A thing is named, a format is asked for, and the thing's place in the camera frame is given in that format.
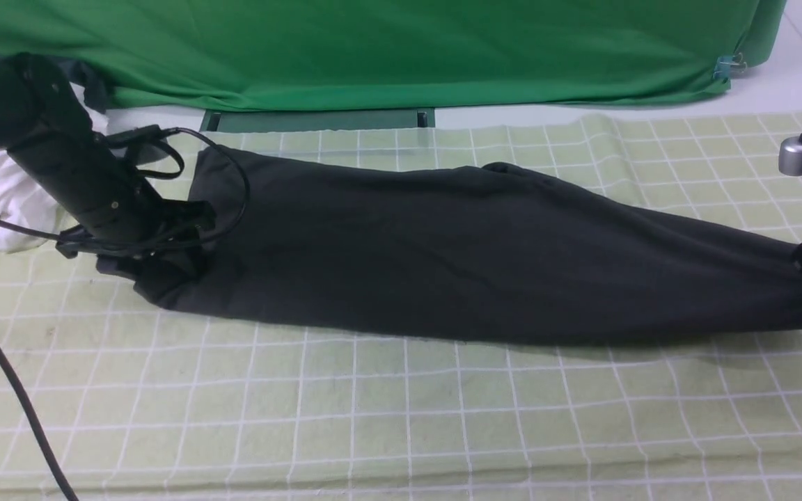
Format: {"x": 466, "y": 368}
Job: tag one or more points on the white crumpled garment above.
{"x": 22, "y": 200}

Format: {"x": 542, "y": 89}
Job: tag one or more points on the green backdrop cloth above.
{"x": 367, "y": 55}

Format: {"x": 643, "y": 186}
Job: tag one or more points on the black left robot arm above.
{"x": 35, "y": 97}

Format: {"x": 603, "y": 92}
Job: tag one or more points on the blue binder clip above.
{"x": 729, "y": 66}

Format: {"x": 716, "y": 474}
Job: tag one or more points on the light green checkered cloth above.
{"x": 141, "y": 404}

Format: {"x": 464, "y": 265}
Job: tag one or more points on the dark gray long-sleeved shirt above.
{"x": 497, "y": 253}

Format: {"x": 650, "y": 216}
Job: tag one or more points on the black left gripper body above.
{"x": 121, "y": 219}

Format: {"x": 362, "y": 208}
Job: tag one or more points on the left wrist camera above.
{"x": 140, "y": 146}

